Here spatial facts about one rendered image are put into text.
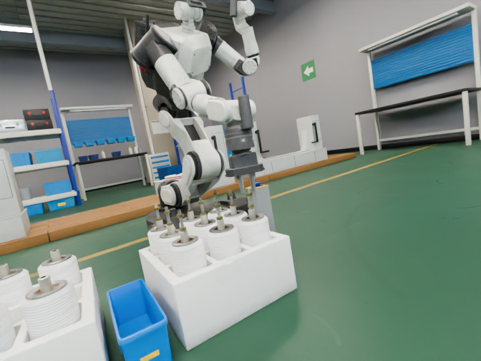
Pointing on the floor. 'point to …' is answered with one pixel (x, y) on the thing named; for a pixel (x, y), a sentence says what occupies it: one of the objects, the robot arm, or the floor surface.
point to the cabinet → (160, 160)
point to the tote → (169, 171)
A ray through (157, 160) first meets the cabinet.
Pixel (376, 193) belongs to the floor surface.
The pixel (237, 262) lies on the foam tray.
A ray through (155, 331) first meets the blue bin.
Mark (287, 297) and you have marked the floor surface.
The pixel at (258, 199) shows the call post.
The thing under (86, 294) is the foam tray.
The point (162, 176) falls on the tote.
